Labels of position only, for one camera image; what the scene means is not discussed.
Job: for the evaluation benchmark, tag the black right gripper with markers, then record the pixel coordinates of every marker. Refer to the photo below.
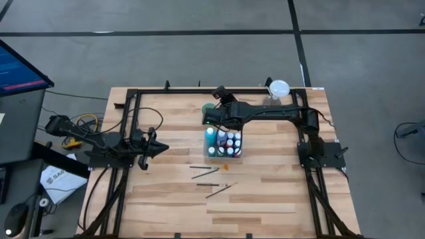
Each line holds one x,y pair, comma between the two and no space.
232,116

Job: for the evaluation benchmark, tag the black computer mouse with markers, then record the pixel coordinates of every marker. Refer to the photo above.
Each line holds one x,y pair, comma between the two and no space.
15,219

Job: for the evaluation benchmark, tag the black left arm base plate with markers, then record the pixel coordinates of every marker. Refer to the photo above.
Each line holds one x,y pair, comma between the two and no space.
99,162

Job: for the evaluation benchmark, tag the grey chair leg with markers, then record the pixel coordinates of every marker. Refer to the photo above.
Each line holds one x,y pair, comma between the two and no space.
413,129

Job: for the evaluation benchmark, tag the yellow plug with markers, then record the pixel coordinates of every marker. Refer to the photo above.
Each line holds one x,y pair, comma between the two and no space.
71,143

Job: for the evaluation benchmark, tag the black desk bar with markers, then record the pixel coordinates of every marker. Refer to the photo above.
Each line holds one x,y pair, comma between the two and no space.
59,161

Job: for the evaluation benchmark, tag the white table label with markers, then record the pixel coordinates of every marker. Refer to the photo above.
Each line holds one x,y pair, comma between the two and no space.
317,88

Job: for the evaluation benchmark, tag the large cyan paint bottle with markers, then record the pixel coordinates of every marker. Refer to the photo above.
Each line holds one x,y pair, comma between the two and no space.
210,136

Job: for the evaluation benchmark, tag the clear glass with white lid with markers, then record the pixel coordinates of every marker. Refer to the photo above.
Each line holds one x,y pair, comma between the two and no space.
279,89

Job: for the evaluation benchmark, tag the white tape roll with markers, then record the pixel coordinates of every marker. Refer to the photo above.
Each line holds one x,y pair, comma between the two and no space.
44,202

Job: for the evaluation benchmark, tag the small black paint bottle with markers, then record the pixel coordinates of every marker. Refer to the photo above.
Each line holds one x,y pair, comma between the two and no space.
230,135

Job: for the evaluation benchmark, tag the black aluminium rig frame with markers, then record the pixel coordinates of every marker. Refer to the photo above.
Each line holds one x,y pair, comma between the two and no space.
216,91

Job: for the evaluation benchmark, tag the thin black brush silver ferrule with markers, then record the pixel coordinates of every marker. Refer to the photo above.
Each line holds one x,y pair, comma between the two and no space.
202,167

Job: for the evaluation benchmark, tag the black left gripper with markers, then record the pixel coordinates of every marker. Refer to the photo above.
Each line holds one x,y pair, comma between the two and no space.
143,162

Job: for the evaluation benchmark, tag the black paintbrush orange tip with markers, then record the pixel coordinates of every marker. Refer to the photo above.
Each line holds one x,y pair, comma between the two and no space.
220,190

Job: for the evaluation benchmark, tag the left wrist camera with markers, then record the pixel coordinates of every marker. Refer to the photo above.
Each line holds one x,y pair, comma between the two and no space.
138,138

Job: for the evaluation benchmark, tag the small teal paint bottle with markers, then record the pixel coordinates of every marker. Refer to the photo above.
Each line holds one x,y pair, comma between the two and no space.
237,136
211,151

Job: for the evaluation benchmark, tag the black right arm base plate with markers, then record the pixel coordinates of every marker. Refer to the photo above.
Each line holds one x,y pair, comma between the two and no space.
328,161

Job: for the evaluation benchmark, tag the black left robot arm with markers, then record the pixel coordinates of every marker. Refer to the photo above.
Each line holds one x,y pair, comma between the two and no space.
83,132

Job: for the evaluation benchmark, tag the black fan brush orange bristles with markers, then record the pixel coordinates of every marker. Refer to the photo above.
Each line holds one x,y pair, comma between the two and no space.
225,167

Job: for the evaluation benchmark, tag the small reddish brown paint bottle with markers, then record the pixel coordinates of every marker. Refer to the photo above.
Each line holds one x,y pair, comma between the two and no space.
237,153

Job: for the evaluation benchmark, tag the pale green cup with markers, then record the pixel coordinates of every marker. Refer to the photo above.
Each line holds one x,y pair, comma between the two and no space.
207,107

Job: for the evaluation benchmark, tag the small black floor object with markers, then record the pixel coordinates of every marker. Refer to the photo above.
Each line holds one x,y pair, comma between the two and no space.
422,20

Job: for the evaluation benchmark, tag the black table edge clamp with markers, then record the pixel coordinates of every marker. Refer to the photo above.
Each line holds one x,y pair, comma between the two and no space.
268,82
167,85

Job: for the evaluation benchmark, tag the black monitor blue screen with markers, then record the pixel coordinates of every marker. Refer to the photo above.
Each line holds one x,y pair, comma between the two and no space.
16,73

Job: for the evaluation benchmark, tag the small red paint bottle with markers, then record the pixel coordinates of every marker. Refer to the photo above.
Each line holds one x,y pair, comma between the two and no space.
229,143

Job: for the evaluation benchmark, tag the large blue paint bottle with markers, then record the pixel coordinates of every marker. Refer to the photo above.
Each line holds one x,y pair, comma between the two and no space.
221,136

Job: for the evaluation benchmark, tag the white printed paper sheet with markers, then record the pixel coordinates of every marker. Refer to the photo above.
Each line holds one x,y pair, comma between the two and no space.
61,184

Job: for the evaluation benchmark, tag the clear plastic bin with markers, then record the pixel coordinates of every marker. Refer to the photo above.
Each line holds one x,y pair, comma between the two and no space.
206,154

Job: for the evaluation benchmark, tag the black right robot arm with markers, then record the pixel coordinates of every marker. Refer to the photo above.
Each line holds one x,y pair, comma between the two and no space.
282,113

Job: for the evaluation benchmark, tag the black paintbrush long silver ferrule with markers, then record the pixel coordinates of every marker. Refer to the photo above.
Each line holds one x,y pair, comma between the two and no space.
210,184

